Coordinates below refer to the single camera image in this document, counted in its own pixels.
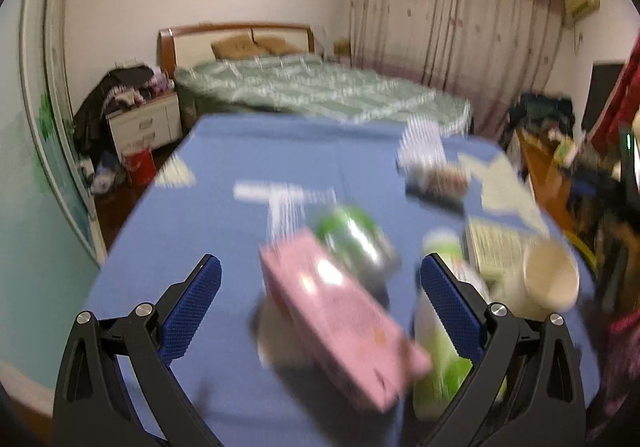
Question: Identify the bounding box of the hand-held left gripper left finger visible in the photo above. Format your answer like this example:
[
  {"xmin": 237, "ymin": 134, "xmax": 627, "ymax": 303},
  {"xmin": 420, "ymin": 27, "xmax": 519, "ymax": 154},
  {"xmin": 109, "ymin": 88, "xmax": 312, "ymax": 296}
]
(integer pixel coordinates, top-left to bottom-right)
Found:
[{"xmin": 52, "ymin": 254, "xmax": 223, "ymax": 447}]

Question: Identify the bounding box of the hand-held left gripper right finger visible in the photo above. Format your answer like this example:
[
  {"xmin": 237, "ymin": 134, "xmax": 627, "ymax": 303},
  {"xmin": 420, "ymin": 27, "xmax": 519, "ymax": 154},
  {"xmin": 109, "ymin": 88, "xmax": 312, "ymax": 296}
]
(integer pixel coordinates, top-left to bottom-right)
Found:
[{"xmin": 415, "ymin": 253, "xmax": 586, "ymax": 447}]

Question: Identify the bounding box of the pink box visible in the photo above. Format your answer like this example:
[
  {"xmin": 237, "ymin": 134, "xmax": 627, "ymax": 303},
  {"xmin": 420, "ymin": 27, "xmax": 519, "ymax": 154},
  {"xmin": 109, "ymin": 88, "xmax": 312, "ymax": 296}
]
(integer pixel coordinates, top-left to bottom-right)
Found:
[{"xmin": 259, "ymin": 229, "xmax": 432, "ymax": 413}]

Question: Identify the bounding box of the green framed box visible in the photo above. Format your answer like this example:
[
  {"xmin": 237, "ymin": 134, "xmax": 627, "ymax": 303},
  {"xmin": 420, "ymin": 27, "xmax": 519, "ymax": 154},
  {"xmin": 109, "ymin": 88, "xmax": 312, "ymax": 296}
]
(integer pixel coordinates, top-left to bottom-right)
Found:
[{"xmin": 552, "ymin": 134, "xmax": 576, "ymax": 165}]

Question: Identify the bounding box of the long wooden desk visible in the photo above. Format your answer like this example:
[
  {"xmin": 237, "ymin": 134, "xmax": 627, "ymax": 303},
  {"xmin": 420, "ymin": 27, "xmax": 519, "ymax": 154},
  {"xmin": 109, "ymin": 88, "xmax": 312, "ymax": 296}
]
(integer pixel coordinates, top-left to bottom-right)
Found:
[{"xmin": 517, "ymin": 127, "xmax": 596, "ymax": 238}]

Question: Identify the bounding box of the green and white bottle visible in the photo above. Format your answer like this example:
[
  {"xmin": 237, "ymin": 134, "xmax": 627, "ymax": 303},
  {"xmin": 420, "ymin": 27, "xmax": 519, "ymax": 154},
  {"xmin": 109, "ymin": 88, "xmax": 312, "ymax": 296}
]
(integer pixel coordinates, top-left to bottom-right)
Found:
[{"xmin": 412, "ymin": 227, "xmax": 508, "ymax": 420}]

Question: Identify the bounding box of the blue star-print tablecloth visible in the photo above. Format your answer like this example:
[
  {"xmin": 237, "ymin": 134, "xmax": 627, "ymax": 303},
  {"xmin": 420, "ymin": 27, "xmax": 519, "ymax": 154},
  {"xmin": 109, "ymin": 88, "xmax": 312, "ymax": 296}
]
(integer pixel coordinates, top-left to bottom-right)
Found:
[{"xmin": 82, "ymin": 114, "xmax": 601, "ymax": 447}]

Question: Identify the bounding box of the black television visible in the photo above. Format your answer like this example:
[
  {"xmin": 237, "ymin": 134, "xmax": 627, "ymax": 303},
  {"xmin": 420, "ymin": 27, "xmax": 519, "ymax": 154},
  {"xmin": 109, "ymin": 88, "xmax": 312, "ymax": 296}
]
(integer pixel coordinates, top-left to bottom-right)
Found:
[{"xmin": 581, "ymin": 62, "xmax": 628, "ymax": 132}]

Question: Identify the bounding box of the paper cup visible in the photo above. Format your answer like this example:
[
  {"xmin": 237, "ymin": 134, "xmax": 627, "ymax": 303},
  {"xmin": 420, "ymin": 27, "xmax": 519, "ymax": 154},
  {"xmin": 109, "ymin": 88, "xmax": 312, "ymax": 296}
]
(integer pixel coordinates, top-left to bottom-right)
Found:
[{"xmin": 492, "ymin": 237, "xmax": 581, "ymax": 320}]

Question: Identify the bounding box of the pile of dark clothes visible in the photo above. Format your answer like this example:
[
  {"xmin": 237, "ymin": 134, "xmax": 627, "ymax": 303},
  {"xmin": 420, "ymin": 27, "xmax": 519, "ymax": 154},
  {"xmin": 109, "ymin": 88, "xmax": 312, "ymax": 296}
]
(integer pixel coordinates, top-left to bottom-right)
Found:
[{"xmin": 510, "ymin": 94, "xmax": 576, "ymax": 148}]

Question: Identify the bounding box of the red dotted quilted jacket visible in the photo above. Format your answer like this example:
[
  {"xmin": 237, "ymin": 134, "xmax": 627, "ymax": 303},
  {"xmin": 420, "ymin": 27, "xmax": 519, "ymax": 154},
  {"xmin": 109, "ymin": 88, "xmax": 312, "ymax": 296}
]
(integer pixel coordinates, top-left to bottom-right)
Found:
[{"xmin": 590, "ymin": 34, "xmax": 640, "ymax": 142}]

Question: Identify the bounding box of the green plastic packet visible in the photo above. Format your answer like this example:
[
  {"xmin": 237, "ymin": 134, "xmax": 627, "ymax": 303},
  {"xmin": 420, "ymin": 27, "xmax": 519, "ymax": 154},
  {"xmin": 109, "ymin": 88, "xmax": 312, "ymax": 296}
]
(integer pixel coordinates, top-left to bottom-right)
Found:
[{"xmin": 310, "ymin": 206, "xmax": 401, "ymax": 288}]

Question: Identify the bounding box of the red bucket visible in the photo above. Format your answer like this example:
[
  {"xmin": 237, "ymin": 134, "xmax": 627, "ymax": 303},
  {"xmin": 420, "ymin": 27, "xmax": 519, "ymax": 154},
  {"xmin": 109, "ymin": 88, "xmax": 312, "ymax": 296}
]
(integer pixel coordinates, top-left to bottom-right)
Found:
[{"xmin": 121, "ymin": 144, "xmax": 156, "ymax": 186}]

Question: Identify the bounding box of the white nightstand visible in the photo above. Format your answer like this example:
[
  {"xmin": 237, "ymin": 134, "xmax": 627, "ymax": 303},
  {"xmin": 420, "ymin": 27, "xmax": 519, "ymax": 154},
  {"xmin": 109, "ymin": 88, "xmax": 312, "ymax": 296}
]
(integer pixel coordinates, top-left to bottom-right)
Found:
[{"xmin": 106, "ymin": 93, "xmax": 182, "ymax": 145}]

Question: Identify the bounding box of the dark clothes pile on nightstand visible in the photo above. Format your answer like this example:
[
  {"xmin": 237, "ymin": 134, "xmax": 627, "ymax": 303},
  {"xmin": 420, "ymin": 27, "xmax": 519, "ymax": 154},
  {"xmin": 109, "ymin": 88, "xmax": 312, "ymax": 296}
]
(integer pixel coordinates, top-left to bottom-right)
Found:
[{"xmin": 74, "ymin": 67, "xmax": 173, "ymax": 162}]

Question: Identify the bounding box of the pink and white curtain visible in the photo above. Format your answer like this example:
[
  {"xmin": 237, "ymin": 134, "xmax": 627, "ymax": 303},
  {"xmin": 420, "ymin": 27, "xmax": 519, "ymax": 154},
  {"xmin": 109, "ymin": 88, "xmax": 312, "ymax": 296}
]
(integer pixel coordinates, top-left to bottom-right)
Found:
[{"xmin": 347, "ymin": 0, "xmax": 571, "ymax": 102}]

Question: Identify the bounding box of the sliding-door wardrobe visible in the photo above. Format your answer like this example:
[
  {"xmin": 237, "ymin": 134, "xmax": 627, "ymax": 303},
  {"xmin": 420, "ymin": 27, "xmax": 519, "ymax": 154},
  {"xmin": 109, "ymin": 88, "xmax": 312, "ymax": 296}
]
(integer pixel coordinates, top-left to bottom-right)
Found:
[{"xmin": 0, "ymin": 0, "xmax": 108, "ymax": 273}]

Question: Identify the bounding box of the green checked quilt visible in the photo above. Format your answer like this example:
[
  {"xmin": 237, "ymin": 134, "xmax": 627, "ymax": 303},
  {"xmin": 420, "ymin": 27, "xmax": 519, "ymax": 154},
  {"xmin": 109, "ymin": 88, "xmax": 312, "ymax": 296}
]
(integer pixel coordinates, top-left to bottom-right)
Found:
[{"xmin": 174, "ymin": 53, "xmax": 473, "ymax": 135}]

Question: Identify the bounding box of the brown pillow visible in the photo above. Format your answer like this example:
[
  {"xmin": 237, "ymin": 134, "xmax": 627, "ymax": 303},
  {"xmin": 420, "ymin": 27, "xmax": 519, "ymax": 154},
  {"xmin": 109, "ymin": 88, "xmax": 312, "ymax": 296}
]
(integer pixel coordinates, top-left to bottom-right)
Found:
[
  {"xmin": 255, "ymin": 38, "xmax": 296, "ymax": 55},
  {"xmin": 211, "ymin": 38, "xmax": 261, "ymax": 60}
]

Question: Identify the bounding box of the wooden bed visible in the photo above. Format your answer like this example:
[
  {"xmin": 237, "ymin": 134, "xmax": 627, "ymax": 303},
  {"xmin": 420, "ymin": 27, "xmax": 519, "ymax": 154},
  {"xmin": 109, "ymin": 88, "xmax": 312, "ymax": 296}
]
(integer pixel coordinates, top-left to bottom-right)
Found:
[{"xmin": 157, "ymin": 23, "xmax": 473, "ymax": 138}]

